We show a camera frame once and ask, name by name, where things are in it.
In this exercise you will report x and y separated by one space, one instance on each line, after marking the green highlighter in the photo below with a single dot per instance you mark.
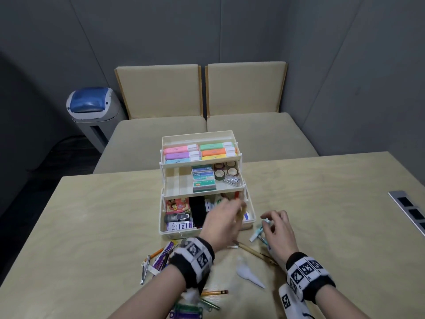
212 146

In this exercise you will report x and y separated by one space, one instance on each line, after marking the brown tape roll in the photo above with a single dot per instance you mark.
215 166

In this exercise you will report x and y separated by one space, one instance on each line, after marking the person's right hand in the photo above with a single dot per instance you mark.
282 239

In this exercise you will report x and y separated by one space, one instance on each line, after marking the yellow highlighter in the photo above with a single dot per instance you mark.
215 157

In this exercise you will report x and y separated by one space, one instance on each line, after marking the person's left hand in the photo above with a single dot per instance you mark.
220 225

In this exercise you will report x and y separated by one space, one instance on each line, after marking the beige sofa chair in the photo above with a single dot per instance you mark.
159 92
245 89

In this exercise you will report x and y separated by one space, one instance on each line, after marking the white plastic paddle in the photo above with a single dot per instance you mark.
247 272

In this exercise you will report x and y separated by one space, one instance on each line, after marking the blue lined index card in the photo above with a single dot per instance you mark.
208 205

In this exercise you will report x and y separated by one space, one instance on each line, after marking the green pen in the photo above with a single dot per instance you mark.
210 304

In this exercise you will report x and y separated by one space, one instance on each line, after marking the person's left forearm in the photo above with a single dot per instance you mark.
149 295

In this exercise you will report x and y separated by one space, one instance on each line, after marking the grey date stamp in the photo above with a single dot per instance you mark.
176 218

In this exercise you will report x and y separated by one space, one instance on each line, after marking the pink cartoon card pack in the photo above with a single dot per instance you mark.
177 205

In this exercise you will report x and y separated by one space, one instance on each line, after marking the orange highlighter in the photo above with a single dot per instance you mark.
214 152

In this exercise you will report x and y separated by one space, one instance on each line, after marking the purple highlighter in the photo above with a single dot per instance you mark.
177 156

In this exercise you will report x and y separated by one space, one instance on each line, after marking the black white marker wristband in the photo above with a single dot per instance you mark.
308 275
192 262

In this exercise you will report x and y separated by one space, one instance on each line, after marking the grey glitter tape roll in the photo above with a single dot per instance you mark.
229 172

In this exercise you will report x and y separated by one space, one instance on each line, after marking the light blue highlighter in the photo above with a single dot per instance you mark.
179 160

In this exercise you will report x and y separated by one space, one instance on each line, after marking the grey blue-lid paper shredder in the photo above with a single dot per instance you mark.
94 109

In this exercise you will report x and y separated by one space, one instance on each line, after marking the grey green tape roll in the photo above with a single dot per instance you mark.
216 176

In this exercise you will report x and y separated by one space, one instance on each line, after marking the purple pen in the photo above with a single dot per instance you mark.
162 257

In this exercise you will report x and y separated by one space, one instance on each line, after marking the white purple ink box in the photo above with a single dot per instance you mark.
179 226

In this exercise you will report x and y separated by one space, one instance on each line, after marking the pink highlighter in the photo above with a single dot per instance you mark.
176 150

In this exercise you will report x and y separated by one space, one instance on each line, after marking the orange pencil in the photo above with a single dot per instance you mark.
156 253

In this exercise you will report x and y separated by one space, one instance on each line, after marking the grey table socket panel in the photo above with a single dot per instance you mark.
408 210

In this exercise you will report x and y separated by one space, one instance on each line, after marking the cream tiered organizer box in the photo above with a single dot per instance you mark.
176 182

